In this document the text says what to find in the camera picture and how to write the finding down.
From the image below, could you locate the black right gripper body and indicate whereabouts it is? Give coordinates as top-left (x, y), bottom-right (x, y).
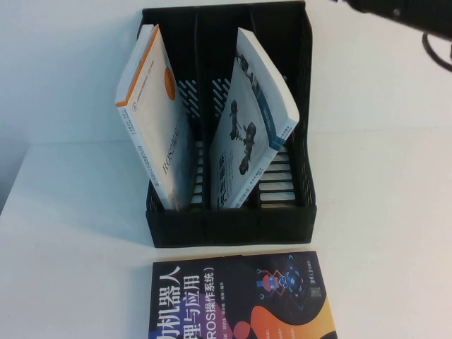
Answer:
top-left (344, 0), bottom-right (452, 40)

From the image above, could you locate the white car suspension book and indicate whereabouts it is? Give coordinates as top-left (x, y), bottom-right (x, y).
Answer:
top-left (209, 27), bottom-right (301, 209)

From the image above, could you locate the white orange ROS2 book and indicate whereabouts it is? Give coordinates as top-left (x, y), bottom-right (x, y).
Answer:
top-left (114, 24), bottom-right (198, 213)

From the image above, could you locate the black plastic three-slot book stand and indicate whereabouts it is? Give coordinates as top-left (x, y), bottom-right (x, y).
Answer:
top-left (139, 0), bottom-right (318, 248)

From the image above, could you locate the dark colourful robot ROS book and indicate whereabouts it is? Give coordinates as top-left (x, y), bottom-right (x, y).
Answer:
top-left (151, 251), bottom-right (336, 339)

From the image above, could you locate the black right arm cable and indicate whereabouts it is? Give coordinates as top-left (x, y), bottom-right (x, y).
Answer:
top-left (421, 30), bottom-right (452, 73)

